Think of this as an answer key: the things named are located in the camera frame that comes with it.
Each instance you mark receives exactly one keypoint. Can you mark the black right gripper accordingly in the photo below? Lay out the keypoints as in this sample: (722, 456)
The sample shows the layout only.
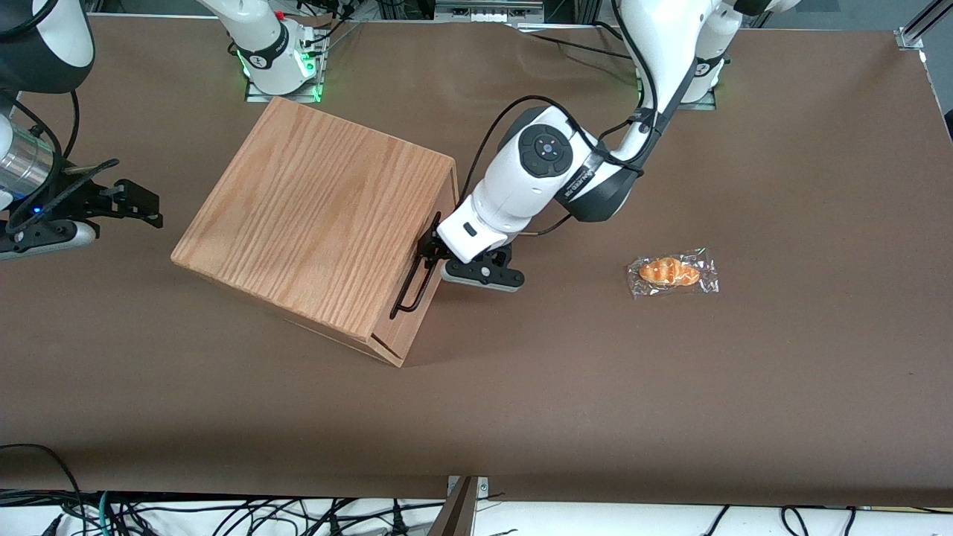
(83, 198)

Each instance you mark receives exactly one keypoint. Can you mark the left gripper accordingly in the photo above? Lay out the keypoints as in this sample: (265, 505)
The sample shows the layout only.
(429, 246)

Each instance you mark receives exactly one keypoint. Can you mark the wooden drawer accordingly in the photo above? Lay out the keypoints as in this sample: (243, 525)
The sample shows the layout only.
(444, 202)

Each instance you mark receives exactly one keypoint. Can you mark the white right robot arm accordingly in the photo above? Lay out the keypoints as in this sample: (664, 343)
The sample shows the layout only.
(59, 37)

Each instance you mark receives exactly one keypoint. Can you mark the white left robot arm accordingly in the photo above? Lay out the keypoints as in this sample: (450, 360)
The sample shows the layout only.
(521, 186)

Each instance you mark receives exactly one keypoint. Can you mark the light wooden drawer cabinet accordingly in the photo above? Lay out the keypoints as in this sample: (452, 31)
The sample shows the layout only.
(313, 216)

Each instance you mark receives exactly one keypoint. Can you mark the bread roll in clear wrapper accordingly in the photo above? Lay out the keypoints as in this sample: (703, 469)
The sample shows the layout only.
(668, 272)

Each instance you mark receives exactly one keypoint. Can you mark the paper table cover sheet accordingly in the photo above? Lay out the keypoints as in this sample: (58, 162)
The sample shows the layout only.
(670, 409)

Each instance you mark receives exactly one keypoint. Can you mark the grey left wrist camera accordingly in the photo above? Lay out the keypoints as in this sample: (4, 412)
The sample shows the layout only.
(484, 277)

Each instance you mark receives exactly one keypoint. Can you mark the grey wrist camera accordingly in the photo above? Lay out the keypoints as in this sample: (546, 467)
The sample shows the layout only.
(484, 277)
(45, 240)

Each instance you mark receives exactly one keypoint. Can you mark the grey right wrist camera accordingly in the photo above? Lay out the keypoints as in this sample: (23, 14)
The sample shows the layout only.
(45, 240)

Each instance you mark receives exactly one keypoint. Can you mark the small metal bracket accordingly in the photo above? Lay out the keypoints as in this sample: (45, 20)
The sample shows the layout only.
(483, 487)

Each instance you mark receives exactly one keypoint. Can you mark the aluminium frame rail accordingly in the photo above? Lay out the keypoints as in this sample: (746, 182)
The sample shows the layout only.
(484, 11)

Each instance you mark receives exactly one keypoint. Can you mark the brown angled post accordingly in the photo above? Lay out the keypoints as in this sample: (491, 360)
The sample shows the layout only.
(456, 517)

